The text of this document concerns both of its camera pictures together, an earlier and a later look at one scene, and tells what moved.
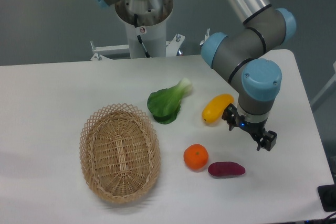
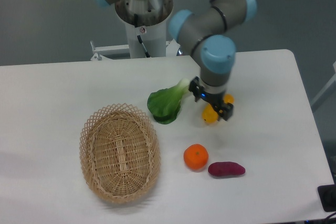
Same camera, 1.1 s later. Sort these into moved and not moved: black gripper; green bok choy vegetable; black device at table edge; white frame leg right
Moved: black gripper
Not moved: green bok choy vegetable; black device at table edge; white frame leg right
